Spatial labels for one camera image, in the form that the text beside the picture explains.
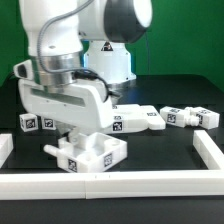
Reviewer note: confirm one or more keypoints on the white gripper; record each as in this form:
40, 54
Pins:
84, 103

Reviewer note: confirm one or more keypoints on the white tagged cube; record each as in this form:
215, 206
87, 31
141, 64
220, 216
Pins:
48, 124
28, 122

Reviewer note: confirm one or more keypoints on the white chair back frame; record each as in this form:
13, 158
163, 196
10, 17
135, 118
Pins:
135, 123

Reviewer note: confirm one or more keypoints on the white left fence piece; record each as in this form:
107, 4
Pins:
6, 147

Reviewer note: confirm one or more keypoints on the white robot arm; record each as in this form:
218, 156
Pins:
78, 56

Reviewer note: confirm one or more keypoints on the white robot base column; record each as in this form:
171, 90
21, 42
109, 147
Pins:
112, 62

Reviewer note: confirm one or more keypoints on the white chair seat block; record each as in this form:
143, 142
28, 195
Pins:
88, 154

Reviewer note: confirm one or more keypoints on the white L-shaped fence rail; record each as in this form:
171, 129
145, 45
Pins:
123, 184

